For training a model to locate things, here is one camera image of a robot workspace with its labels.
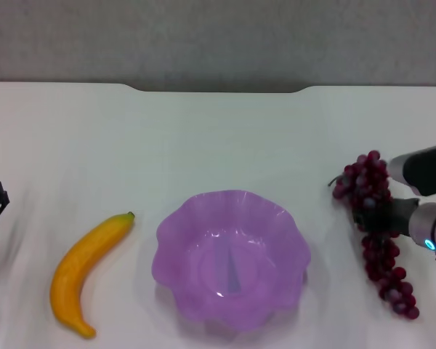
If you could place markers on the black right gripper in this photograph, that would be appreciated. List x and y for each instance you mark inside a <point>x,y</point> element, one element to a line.
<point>388,216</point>

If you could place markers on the dark red grape bunch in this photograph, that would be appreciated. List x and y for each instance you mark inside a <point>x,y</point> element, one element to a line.
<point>367,181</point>

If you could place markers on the yellow banana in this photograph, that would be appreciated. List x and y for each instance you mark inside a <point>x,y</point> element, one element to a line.
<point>70,265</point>

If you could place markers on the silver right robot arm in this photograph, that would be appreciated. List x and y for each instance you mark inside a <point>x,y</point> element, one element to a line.
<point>434,225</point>

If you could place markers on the purple wavy plastic bowl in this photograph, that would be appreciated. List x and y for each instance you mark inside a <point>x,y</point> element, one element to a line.
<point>203,291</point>

